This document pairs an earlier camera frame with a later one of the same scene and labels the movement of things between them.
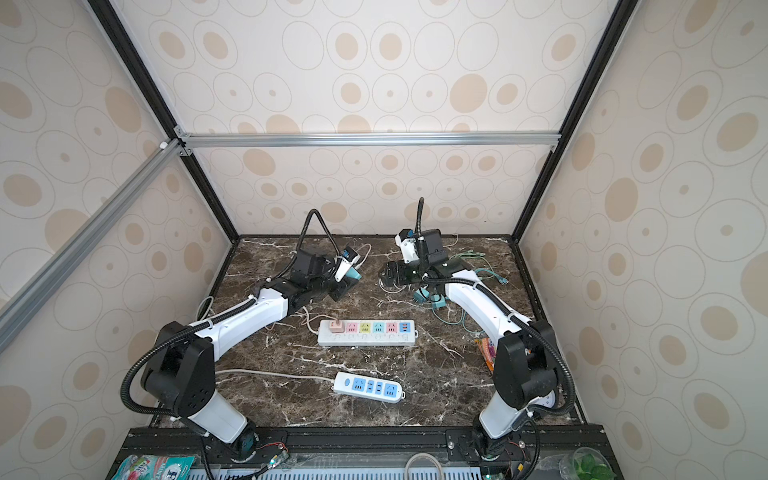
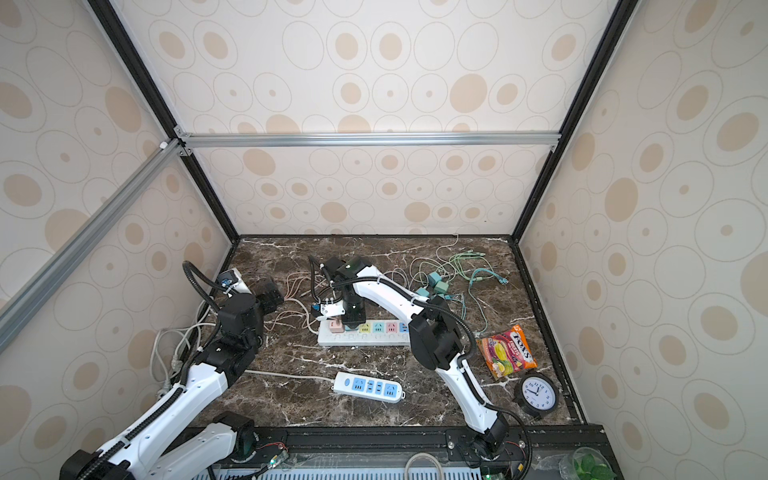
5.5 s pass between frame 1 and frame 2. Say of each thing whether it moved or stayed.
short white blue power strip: stayed
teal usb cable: stayed
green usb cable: stayed
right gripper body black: moved
